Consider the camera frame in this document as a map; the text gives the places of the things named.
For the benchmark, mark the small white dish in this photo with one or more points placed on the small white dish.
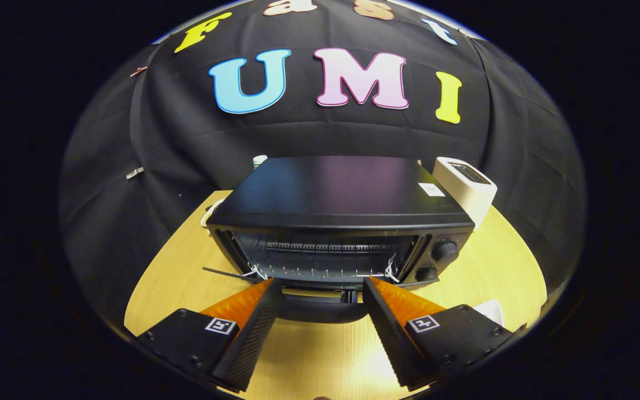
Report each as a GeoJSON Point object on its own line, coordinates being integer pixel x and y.
{"type": "Point", "coordinates": [207, 214]}

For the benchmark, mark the metal clip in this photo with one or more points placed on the metal clip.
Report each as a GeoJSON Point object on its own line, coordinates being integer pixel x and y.
{"type": "Point", "coordinates": [134, 173]}

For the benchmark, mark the black toaster oven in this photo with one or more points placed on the black toaster oven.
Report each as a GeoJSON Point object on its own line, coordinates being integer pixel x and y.
{"type": "Point", "coordinates": [342, 189]}

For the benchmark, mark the small white-capped bottle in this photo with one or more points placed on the small white-capped bottle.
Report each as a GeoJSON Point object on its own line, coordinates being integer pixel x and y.
{"type": "Point", "coordinates": [259, 161]}

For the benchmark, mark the white square plate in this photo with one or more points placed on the white square plate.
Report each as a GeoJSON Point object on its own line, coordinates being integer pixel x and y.
{"type": "Point", "coordinates": [492, 310]}

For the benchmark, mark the black backdrop cloth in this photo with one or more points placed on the black backdrop cloth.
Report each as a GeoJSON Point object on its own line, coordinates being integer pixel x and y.
{"type": "Point", "coordinates": [309, 130]}

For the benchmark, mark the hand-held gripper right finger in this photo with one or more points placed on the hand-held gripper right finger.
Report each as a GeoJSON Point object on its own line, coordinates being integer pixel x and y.
{"type": "Point", "coordinates": [389, 330]}

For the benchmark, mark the white bread toaster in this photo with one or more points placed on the white bread toaster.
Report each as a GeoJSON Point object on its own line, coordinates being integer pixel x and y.
{"type": "Point", "coordinates": [467, 191]}

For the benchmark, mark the red clip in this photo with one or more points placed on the red clip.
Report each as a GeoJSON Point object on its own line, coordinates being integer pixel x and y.
{"type": "Point", "coordinates": [138, 71]}

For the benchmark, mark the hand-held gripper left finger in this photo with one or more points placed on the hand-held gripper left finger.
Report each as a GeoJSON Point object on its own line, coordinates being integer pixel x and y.
{"type": "Point", "coordinates": [253, 333]}

